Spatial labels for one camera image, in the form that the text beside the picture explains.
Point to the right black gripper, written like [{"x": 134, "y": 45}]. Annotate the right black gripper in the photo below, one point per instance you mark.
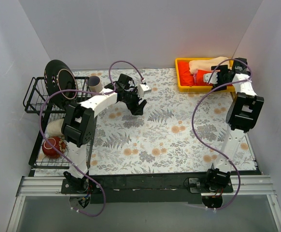
[{"x": 220, "y": 79}]

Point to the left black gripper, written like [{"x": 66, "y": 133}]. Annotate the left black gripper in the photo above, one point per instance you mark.
[{"x": 134, "y": 104}]

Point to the orange t shirt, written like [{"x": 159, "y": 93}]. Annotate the orange t shirt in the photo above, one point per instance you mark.
[
  {"x": 185, "y": 77},
  {"x": 200, "y": 76}
]

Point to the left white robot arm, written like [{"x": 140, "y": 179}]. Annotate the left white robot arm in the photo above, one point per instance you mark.
[{"x": 79, "y": 122}]

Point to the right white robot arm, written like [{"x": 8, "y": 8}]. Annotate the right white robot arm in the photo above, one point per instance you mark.
[{"x": 241, "y": 117}]

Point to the rolled beige t shirt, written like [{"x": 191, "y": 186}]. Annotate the rolled beige t shirt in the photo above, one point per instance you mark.
[{"x": 204, "y": 64}]

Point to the rolled pink t shirt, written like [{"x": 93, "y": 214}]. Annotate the rolled pink t shirt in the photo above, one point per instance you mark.
[{"x": 195, "y": 77}]

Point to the rolled orange t shirt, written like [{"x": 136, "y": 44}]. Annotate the rolled orange t shirt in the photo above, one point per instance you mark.
[{"x": 185, "y": 77}]

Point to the yellow plastic tray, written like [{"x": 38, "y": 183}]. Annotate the yellow plastic tray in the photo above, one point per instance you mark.
[{"x": 193, "y": 89}]

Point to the purple rimmed mug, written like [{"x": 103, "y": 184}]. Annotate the purple rimmed mug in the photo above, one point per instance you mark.
[{"x": 95, "y": 84}]

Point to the floral table mat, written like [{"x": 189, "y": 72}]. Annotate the floral table mat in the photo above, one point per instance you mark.
[{"x": 178, "y": 132}]

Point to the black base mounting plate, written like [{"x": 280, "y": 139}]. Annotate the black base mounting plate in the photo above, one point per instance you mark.
[{"x": 139, "y": 188}]

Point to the red floral bowl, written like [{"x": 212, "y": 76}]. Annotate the red floral bowl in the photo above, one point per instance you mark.
[{"x": 51, "y": 143}]

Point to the cream ceramic cup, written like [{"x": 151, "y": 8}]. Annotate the cream ceramic cup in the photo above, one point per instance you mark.
[{"x": 54, "y": 127}]

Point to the black round plate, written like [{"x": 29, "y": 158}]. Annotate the black round plate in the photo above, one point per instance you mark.
[{"x": 57, "y": 77}]

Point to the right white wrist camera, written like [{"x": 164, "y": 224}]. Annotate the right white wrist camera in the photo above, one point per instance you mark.
[{"x": 211, "y": 78}]

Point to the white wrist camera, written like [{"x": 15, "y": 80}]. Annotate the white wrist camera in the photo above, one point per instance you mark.
[
  {"x": 143, "y": 89},
  {"x": 211, "y": 78}
]

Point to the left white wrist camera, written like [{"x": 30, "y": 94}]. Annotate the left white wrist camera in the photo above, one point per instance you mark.
[{"x": 143, "y": 89}]

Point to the black wire dish rack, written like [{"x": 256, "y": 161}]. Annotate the black wire dish rack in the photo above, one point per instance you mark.
[{"x": 33, "y": 101}]

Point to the aluminium frame rail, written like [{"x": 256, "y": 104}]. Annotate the aluminium frame rail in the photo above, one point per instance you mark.
[{"x": 51, "y": 186}]

